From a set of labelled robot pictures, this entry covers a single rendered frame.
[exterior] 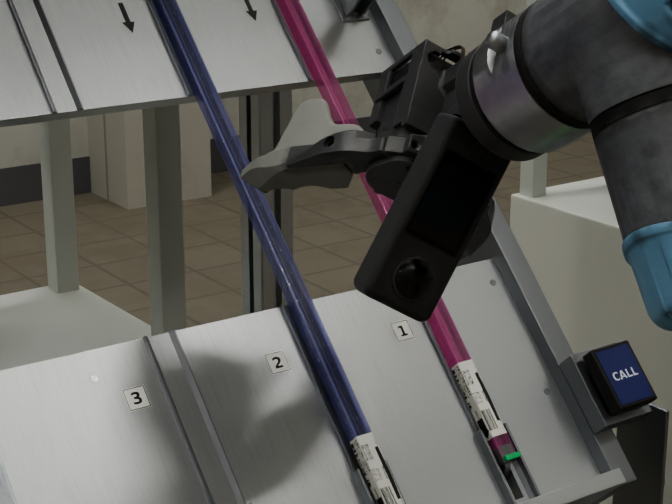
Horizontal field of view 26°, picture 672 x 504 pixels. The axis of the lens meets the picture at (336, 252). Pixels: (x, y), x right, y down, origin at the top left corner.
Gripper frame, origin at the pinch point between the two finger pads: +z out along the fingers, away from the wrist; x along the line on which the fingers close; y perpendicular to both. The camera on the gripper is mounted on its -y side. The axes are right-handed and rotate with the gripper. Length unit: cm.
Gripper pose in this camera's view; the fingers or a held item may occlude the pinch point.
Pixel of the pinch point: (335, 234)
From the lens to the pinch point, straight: 96.9
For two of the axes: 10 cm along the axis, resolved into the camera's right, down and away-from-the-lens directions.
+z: -5.0, 2.9, 8.2
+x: -8.4, -4.0, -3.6
